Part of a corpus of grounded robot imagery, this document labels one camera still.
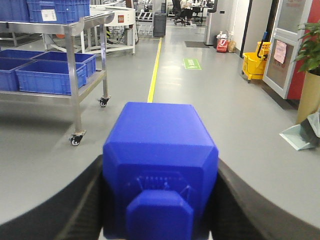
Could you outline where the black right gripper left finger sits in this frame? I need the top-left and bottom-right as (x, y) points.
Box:
(0, 155), (103, 240)

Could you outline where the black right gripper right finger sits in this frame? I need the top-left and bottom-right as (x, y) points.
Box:
(209, 159), (320, 240)

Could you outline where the blue plastic block part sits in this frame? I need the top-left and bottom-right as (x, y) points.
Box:
(102, 102), (219, 240)

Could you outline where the teal dustpan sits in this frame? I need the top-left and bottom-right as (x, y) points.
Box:
(279, 111), (320, 151)

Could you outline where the blue crate front lower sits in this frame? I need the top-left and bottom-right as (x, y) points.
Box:
(15, 60), (72, 96)

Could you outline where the blue crate left lower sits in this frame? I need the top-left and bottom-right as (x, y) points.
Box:
(0, 49), (44, 92)

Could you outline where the yellow mop bucket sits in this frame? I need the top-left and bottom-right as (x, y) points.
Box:
(241, 41), (271, 82)

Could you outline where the blue crate back lower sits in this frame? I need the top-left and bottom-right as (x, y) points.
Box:
(31, 50), (97, 79)

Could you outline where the white framed door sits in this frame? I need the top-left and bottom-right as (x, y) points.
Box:
(263, 0), (313, 100)

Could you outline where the red bag on floor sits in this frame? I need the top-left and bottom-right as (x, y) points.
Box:
(216, 31), (229, 53)

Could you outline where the potted green plant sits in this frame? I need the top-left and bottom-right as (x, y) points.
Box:
(295, 22), (320, 124)

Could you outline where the stainless steel wheeled cart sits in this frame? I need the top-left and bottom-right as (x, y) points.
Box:
(0, 11), (115, 146)

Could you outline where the blue crate top labelled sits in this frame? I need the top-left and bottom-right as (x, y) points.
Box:
(26, 0), (90, 24)

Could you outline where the grey trash bin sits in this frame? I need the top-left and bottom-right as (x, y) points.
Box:
(153, 13), (167, 38)

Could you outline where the seated person in chair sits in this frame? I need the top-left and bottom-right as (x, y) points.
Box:
(172, 0), (193, 26)

